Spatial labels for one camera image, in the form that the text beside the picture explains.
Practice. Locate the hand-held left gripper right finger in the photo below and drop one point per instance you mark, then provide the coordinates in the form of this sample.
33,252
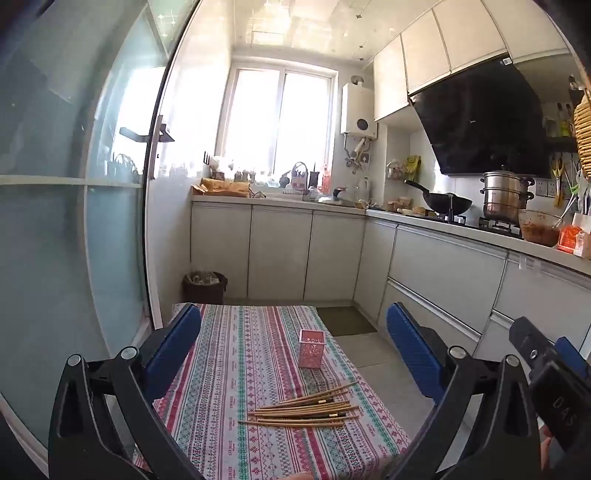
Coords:
413,355

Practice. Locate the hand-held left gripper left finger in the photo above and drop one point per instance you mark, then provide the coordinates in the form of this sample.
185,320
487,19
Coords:
173,346

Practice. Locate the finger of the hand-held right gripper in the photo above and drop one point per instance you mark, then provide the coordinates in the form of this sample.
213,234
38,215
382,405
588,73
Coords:
528,339
570,350

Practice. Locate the pink perforated utensil holder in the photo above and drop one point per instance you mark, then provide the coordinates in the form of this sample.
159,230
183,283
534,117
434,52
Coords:
311,350

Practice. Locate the pile of wooden chopsticks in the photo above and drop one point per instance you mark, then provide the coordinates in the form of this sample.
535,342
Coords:
304,410

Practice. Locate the person's right hand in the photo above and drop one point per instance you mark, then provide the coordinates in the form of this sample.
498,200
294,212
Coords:
548,454

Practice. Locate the dark trash bin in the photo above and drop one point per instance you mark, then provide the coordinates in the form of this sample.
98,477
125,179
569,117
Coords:
205,288

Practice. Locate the dark floor mat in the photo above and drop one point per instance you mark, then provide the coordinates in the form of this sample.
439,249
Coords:
346,321

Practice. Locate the striped patterned tablecloth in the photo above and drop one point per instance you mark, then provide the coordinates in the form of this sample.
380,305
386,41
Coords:
258,350

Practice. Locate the white base cabinets with drawers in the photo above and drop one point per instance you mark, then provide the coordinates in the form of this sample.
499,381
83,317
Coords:
443,272

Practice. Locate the orange food packet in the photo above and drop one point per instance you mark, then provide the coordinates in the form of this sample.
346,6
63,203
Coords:
572,240

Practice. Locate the glass bowl with food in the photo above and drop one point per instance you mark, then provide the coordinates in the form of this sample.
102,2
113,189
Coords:
540,228

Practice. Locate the gas stove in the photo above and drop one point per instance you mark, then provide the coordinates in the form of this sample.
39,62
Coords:
498,227

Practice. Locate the white base cabinets with doors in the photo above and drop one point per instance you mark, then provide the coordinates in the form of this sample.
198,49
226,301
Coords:
277,254

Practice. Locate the stainless steel steamer pot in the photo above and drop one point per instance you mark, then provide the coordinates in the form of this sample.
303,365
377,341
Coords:
505,196

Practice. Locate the black wok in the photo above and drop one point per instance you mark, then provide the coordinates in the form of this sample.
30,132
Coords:
450,203

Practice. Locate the frosted sliding glass door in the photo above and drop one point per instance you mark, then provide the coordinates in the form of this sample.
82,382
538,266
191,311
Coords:
55,230

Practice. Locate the yellow crumpled bags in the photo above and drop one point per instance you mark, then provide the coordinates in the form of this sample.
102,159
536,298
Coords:
224,187

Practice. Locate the white plastic jug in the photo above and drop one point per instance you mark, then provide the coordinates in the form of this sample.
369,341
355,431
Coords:
364,191

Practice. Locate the metal pot lid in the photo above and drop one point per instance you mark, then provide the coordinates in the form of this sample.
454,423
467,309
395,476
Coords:
333,199

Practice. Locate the yellow snack bag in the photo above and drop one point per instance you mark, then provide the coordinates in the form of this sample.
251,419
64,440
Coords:
413,168

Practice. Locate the white plastic bag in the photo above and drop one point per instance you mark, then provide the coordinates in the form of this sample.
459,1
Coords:
217,164

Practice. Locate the red packet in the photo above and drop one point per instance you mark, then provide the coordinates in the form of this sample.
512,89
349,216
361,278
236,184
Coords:
326,180

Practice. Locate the woven straw basket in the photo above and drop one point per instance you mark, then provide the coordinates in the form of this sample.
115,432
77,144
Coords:
584,134

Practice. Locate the black range hood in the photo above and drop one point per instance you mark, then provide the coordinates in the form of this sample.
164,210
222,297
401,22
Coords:
480,120

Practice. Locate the kitchen window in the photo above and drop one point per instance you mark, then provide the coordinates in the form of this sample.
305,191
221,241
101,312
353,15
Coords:
277,120

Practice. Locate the white upper kitchen cabinets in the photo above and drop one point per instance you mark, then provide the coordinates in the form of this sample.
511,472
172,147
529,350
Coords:
425,50

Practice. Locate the wall power outlets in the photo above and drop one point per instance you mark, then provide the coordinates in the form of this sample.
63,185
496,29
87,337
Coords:
545,187

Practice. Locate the white wall water heater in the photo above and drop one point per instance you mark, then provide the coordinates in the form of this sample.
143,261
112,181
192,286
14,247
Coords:
359,108

